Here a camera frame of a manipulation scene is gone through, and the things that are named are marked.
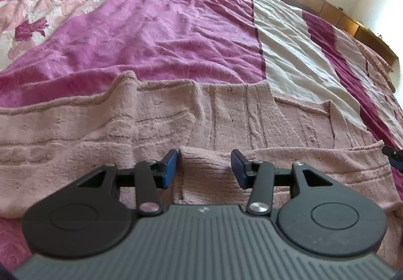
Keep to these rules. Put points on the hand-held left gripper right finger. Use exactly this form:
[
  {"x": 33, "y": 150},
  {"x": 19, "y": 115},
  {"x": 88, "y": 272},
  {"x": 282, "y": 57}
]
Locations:
[{"x": 237, "y": 170}]

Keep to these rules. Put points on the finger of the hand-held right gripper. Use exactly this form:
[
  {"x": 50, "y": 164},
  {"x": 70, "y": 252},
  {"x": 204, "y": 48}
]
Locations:
[{"x": 395, "y": 159}]

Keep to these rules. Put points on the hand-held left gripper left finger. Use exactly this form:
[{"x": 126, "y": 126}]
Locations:
[{"x": 171, "y": 170}]

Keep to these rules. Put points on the purple floral bedspread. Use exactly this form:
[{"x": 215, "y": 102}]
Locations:
[{"x": 157, "y": 31}]

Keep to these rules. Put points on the wooden headboard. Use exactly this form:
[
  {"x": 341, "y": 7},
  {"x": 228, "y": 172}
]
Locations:
[{"x": 330, "y": 12}]

